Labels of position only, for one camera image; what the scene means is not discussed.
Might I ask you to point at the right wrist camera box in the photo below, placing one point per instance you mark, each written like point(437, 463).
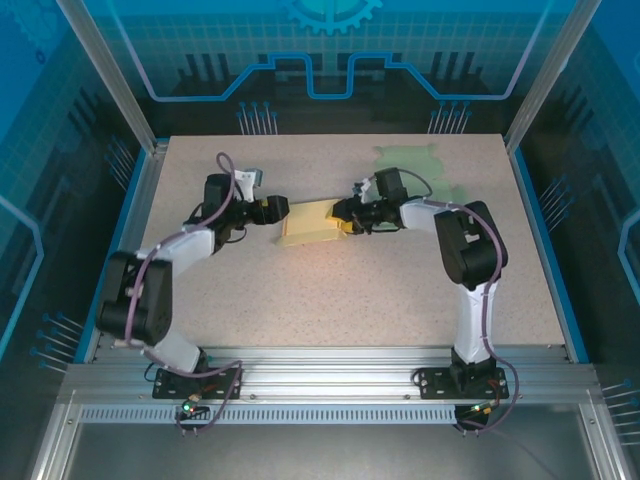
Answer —
point(362, 187)

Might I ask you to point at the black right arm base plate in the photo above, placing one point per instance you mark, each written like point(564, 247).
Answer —
point(435, 382)

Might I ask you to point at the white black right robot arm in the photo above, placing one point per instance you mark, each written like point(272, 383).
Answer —
point(472, 250)

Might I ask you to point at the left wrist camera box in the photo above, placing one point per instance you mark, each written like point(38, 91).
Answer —
point(249, 181)

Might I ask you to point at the aluminium corner post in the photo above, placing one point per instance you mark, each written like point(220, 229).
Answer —
point(545, 85)
point(115, 85)

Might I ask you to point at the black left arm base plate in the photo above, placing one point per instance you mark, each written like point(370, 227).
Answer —
point(170, 387)

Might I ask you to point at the blue side panel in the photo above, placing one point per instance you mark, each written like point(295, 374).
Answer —
point(132, 200)
point(531, 200)

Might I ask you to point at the small adapter board with LED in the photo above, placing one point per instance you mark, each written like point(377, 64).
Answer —
point(480, 409)
point(192, 407)

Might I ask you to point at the aluminium frame rail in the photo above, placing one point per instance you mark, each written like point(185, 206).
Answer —
point(325, 375)

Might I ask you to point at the green paper box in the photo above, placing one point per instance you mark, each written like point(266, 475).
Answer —
point(415, 160)

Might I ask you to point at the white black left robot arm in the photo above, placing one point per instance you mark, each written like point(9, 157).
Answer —
point(180, 247)

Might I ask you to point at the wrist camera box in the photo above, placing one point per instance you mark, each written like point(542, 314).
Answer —
point(249, 181)
point(362, 187)

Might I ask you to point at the yellow paper box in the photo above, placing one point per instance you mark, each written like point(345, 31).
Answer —
point(305, 225)

